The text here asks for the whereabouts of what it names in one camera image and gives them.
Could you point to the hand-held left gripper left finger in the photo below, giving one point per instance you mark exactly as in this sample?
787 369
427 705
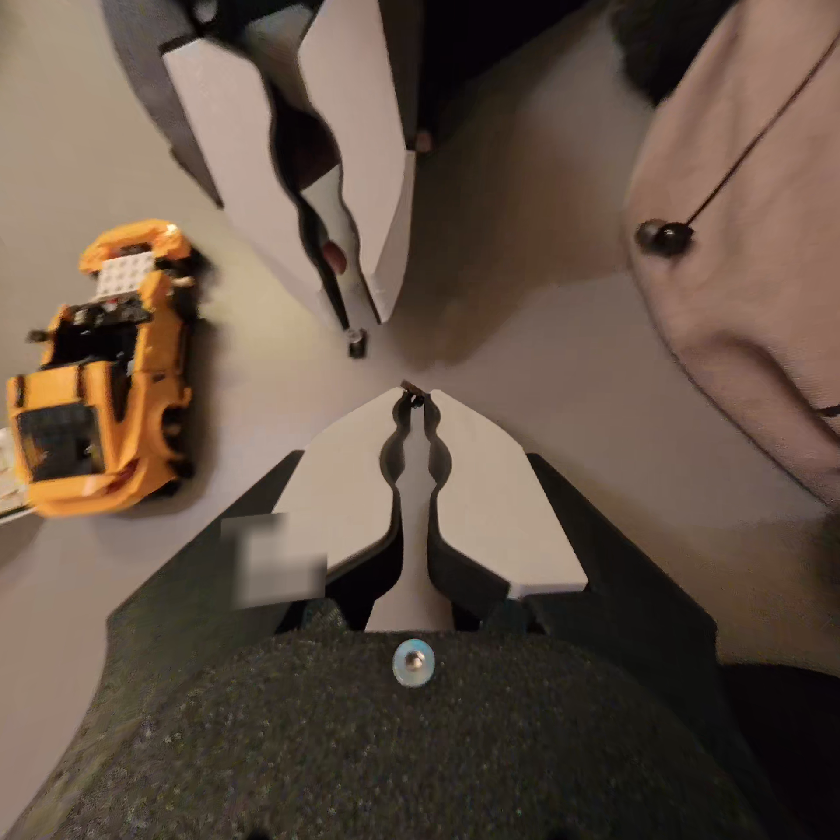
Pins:
341 472

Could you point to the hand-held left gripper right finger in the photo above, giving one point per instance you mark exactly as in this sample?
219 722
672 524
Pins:
505 505

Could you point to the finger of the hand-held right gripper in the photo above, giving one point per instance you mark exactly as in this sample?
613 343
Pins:
367 118
229 151

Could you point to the small black lego clip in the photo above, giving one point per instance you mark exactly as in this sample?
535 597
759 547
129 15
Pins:
415 392

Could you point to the small grey black lego piece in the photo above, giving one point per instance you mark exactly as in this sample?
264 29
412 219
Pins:
356 342

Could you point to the orange lego car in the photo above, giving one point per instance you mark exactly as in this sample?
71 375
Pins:
98 394

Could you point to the person's right hand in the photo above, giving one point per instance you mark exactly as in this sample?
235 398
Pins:
336 257

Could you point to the beige hoodie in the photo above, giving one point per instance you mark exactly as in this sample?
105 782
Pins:
735 295

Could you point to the black earbud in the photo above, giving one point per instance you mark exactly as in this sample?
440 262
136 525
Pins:
666 237

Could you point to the white sticker sheet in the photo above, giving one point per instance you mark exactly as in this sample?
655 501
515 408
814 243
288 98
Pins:
13 479

